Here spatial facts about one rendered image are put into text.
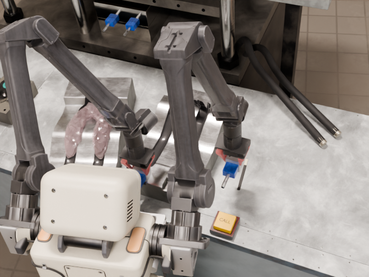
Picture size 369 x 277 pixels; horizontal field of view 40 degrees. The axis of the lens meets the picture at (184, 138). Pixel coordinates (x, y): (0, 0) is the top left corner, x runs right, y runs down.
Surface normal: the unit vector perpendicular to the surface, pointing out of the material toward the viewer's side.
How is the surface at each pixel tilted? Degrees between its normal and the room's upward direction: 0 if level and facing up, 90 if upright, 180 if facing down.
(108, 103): 56
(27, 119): 63
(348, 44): 0
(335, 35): 0
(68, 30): 0
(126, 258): 8
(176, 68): 68
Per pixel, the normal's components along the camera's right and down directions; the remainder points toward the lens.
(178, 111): -0.38, 0.42
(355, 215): -0.08, -0.65
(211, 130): -0.26, -0.23
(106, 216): -0.18, 0.12
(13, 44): 0.69, 0.05
